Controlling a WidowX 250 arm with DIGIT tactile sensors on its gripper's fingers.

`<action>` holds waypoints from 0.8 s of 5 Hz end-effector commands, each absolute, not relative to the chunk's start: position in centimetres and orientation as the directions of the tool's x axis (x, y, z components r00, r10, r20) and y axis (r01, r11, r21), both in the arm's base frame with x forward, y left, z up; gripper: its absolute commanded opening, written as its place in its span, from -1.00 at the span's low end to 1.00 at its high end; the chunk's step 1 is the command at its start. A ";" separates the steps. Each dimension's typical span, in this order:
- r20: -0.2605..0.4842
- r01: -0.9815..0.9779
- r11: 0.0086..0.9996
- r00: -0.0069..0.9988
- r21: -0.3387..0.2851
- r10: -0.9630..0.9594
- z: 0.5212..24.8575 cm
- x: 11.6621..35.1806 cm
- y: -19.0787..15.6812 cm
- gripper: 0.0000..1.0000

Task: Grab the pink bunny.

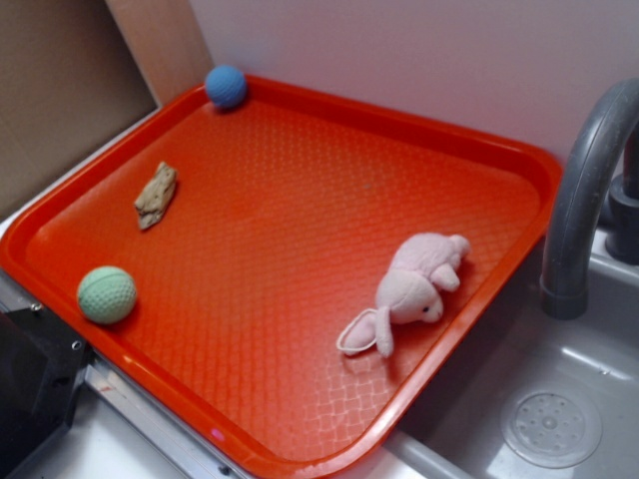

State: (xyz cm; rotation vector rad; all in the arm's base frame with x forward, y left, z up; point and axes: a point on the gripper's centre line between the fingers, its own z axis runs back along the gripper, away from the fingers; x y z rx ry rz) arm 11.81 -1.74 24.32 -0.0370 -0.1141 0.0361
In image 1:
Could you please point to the grey toy faucet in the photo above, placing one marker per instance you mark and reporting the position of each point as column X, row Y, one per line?
column 607, row 146

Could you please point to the grey toy sink basin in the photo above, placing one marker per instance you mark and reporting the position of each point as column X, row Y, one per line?
column 528, row 396

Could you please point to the tan driftwood piece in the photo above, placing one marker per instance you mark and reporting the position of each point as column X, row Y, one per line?
column 154, row 199

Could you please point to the brown cardboard panel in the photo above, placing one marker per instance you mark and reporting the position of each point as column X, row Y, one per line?
column 76, row 74

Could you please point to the green textured ball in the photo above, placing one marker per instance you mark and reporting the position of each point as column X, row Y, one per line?
column 106, row 295

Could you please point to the pink plush bunny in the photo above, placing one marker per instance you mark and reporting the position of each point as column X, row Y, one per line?
column 422, row 269

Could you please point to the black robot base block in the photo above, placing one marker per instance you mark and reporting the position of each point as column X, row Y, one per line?
column 43, row 363

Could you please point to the blue textured ball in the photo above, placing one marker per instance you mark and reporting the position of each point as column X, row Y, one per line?
column 226, row 86

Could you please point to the orange plastic tray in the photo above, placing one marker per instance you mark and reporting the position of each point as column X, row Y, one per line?
column 286, row 215

